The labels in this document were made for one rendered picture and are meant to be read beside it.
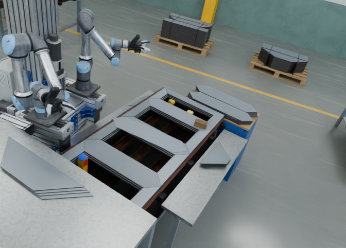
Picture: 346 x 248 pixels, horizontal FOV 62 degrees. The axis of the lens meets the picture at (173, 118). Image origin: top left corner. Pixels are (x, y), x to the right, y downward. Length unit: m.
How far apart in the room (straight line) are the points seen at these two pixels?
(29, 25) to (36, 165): 0.97
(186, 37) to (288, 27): 3.47
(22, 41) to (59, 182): 0.88
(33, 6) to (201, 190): 1.76
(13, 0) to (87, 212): 1.48
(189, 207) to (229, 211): 1.14
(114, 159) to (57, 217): 0.73
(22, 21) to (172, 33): 4.64
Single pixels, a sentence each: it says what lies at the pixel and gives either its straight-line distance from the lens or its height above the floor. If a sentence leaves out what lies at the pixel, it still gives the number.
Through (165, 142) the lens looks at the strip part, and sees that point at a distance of 2.47.
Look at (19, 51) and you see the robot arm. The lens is 2.03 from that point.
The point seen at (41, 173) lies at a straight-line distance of 1.90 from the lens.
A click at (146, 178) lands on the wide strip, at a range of 2.15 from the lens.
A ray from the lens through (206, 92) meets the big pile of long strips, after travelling 3.34.
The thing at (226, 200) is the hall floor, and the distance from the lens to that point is 3.35.
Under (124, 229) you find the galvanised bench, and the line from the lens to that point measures 1.66.
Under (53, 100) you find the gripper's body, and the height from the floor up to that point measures 1.47.
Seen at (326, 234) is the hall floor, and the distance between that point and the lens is 3.66.
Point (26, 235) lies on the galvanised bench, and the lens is 1.68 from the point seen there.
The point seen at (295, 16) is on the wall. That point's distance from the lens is 8.94.
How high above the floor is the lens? 2.45
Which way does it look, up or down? 35 degrees down
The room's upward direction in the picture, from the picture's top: 12 degrees clockwise
